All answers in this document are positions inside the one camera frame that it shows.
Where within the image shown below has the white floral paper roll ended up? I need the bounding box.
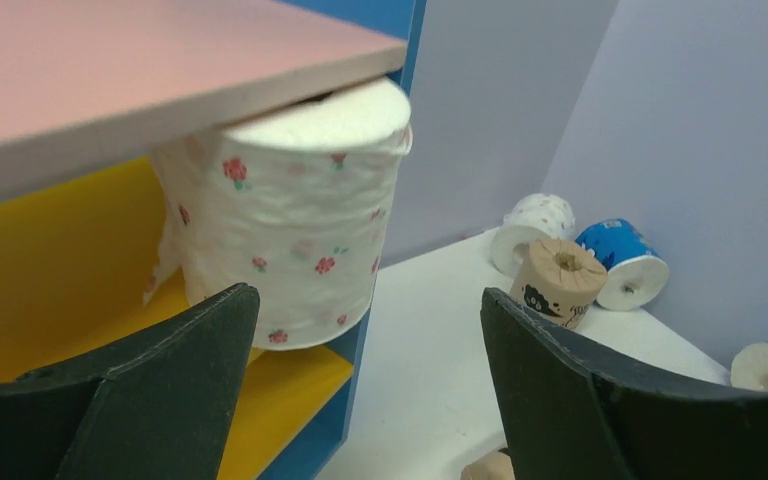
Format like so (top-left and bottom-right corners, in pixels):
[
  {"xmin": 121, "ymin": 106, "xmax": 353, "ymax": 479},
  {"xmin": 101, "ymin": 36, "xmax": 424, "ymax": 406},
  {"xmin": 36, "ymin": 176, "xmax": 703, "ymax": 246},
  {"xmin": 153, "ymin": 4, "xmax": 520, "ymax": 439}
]
[
  {"xmin": 490, "ymin": 193, "xmax": 575, "ymax": 278},
  {"xmin": 143, "ymin": 77, "xmax": 413, "ymax": 351}
]

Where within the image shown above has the blue pink yellow shelf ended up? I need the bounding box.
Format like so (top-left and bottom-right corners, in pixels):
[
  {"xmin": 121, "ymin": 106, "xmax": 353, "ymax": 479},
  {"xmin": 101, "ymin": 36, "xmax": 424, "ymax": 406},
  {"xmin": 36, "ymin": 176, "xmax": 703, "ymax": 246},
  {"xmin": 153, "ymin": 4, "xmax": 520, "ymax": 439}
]
[{"xmin": 0, "ymin": 1, "xmax": 426, "ymax": 479}]

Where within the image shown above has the brown standing paper roll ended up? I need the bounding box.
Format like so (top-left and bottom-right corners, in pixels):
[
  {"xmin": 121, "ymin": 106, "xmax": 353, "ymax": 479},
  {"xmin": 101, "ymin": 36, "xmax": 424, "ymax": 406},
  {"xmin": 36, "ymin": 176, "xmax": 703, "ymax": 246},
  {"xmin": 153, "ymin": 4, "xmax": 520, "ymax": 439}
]
[{"xmin": 509, "ymin": 239, "xmax": 607, "ymax": 330}]

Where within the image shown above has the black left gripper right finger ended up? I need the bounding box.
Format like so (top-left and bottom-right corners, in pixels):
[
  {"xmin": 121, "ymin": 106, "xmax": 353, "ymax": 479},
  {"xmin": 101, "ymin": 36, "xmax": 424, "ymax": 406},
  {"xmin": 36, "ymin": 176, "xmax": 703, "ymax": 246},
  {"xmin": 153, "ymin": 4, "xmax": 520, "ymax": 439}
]
[{"xmin": 480, "ymin": 288, "xmax": 768, "ymax": 479}]

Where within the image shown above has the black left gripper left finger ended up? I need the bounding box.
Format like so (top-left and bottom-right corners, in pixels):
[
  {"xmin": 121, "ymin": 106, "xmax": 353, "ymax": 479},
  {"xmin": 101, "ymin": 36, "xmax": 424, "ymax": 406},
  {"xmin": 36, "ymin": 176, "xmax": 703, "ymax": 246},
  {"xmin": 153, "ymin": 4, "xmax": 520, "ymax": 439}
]
[{"xmin": 0, "ymin": 283, "xmax": 260, "ymax": 479}]

